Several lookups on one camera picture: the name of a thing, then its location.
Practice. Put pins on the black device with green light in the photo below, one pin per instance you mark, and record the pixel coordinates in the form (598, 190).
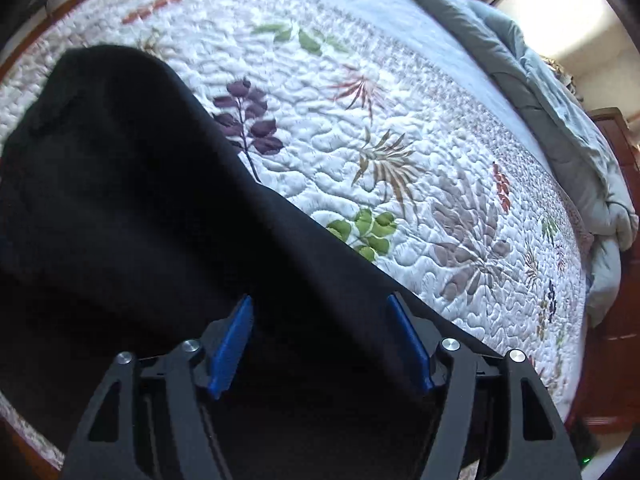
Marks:
(584, 440)

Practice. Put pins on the black pants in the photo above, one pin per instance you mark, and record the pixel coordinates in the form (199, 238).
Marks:
(150, 185)

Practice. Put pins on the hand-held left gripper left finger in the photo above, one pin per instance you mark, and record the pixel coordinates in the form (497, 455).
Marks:
(232, 345)

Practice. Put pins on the grey comforter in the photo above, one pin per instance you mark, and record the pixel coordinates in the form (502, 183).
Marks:
(565, 125)

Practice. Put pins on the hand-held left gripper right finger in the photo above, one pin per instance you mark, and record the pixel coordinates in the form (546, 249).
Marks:
(410, 345)

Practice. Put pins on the floral quilted bedspread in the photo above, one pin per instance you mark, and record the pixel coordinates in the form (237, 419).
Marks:
(400, 110)

